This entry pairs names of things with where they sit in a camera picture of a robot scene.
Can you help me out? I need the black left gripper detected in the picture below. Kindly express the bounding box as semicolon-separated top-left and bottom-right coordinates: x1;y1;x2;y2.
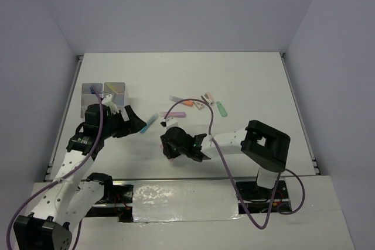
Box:
100;105;146;139

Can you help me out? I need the blue highlighter marker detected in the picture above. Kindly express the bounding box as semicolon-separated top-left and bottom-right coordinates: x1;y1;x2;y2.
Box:
140;113;159;133

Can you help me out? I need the purple pink case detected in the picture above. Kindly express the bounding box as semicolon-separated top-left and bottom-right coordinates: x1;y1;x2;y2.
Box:
159;111;186;118

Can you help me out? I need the green transparent case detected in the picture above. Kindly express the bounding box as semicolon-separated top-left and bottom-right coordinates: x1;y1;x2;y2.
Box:
216;101;228;117

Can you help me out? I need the yellow highlighter pen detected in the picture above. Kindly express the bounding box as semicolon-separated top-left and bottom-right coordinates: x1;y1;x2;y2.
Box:
107;84;117;93

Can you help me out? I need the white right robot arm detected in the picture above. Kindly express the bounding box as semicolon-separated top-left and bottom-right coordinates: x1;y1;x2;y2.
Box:
161;118;291;198

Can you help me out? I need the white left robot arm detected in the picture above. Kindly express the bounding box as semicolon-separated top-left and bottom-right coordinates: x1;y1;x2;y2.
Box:
12;101;146;249

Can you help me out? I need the white compartment organizer box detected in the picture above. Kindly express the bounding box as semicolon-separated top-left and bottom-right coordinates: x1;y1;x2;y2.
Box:
80;82;129;121

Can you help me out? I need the orange capped marker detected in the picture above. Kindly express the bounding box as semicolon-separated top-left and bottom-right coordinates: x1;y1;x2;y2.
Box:
168;95;193;107

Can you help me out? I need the staples box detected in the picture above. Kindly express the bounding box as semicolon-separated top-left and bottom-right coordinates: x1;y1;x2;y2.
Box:
193;101;204;110

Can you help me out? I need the pink mini stapler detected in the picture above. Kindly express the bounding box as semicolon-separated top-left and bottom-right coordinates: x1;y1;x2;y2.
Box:
201;93;214;105

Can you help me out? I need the silver tape panel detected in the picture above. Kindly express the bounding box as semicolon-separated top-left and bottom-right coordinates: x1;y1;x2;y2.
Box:
132;180;239;222

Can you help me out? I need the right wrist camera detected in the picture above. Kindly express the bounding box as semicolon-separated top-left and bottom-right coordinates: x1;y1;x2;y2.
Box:
161;117;178;130

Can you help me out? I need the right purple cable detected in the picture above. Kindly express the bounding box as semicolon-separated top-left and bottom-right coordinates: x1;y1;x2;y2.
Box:
163;98;305;230

